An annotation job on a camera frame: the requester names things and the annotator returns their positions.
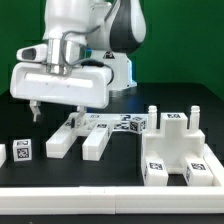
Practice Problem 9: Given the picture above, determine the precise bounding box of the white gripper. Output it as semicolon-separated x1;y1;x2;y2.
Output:
10;63;110;128

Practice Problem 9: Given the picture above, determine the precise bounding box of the white chair back part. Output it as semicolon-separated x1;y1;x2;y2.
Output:
46;113;114;161

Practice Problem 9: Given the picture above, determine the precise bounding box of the white chair seat part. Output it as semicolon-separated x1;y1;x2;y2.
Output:
141;105;205;174

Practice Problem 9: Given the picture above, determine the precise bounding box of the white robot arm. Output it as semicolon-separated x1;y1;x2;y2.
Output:
10;0;146;121

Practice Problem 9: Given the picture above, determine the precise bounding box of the small white tagged cube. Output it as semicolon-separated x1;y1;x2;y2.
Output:
13;139;32;162

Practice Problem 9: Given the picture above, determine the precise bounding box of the printed marker sheet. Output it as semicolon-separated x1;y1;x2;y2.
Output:
87;113;148;132

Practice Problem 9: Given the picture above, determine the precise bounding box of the white block left edge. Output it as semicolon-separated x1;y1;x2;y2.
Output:
0;144;6;168

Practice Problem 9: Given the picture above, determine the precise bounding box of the white tagged cube on sheet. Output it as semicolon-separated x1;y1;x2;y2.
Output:
129;117;146;134

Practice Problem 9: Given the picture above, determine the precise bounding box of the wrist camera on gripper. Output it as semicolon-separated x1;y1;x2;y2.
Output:
16;44;47;63

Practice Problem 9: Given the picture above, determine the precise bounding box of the white frame wall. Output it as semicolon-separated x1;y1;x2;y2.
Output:
0;147;224;215

